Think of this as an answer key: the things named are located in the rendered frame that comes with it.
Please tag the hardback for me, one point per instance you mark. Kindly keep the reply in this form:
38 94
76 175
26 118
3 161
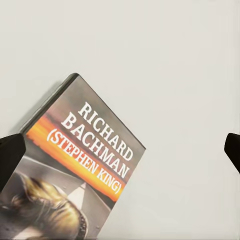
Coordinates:
79 158

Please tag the bed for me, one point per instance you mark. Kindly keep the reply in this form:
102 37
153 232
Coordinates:
170 70

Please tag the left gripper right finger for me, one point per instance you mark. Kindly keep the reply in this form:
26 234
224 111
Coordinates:
232 149

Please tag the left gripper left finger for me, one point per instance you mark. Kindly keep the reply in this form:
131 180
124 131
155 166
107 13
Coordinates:
12 149

